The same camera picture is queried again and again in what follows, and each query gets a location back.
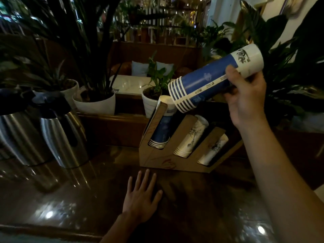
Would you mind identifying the long stack of blue cups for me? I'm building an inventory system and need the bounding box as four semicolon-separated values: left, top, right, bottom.
168;44;264;114

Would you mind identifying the large broad-leaf plant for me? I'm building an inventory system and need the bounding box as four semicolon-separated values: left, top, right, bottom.
223;0;324;129

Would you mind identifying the person's left forearm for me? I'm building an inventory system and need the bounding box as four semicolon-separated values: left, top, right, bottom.
99;212;146;243

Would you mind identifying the short stack of blue cups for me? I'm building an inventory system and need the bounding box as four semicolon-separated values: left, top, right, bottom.
148;95;178;150

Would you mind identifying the light blue cushion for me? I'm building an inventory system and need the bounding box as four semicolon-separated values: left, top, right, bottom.
155;61;175;77
131;61;149;77

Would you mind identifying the tall dark leafy plant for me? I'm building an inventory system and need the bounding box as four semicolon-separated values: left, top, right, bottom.
15;0;132;99

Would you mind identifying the small ribbed white plant pot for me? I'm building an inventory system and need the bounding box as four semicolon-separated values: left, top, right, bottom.
141;86;163;119

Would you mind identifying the small green leafy plant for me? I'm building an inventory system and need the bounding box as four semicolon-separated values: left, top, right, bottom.
142;50;178;95

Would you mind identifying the person's right forearm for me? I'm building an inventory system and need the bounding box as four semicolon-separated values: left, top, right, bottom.
234;118;324;243

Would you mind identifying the person's left hand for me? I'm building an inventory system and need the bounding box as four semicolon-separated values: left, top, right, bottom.
123;169;163;223

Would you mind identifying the wooden cup holder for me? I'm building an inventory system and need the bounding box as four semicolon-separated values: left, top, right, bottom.
139;101;244;174

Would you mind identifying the steel thermos jug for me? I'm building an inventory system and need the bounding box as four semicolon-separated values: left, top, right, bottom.
0;85;52;166
31;91;89;169

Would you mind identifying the large white plant pot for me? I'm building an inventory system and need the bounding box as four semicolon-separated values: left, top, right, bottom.
73;89;116;116

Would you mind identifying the white marble table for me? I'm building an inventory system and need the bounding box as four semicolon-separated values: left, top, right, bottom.
111;74;176;96

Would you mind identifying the stack of white printed cups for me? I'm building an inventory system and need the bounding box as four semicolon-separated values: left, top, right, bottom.
173;115;209;159
197;133;229;166

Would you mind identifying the round white plant pot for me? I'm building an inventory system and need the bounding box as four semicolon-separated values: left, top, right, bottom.
60;79;79;110

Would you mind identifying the brown wooden sofa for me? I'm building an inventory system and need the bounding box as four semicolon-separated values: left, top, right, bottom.
108;41;203;78

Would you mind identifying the person's right hand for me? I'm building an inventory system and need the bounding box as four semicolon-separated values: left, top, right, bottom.
224;65;268;129

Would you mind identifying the spiky green plant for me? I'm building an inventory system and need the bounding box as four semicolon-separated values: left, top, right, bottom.
0;33;76;92

